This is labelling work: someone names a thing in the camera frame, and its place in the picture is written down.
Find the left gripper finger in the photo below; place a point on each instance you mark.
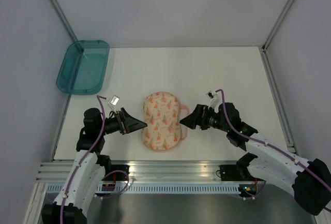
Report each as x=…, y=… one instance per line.
x=131, y=122
x=131, y=129

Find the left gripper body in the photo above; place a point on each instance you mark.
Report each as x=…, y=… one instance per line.
x=114, y=124

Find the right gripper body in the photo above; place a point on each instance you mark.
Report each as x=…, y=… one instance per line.
x=214, y=122

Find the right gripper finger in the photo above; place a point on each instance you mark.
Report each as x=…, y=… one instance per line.
x=198, y=112
x=191, y=121

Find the floral mesh laundry bag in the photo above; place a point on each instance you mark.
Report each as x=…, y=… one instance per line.
x=162, y=111

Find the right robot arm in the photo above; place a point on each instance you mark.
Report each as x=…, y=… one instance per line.
x=307, y=181

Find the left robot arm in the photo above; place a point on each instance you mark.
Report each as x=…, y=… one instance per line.
x=90, y=167

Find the teal plastic tray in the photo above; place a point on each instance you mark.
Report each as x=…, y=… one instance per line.
x=83, y=68

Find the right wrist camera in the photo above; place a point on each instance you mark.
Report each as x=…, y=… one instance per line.
x=214, y=99

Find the aluminium mounting rail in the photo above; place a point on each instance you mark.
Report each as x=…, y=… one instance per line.
x=144, y=171

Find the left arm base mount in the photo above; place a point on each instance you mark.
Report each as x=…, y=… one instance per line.
x=118, y=178

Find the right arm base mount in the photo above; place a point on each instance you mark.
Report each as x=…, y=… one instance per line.
x=229, y=173

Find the white slotted cable duct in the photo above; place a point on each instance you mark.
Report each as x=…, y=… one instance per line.
x=228, y=189

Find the left aluminium frame post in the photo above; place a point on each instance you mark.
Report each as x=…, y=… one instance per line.
x=60, y=13

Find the aluminium frame post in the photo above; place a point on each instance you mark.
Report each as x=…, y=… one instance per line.
x=284, y=12
x=60, y=13

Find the right aluminium frame post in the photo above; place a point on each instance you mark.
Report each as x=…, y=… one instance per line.
x=284, y=12

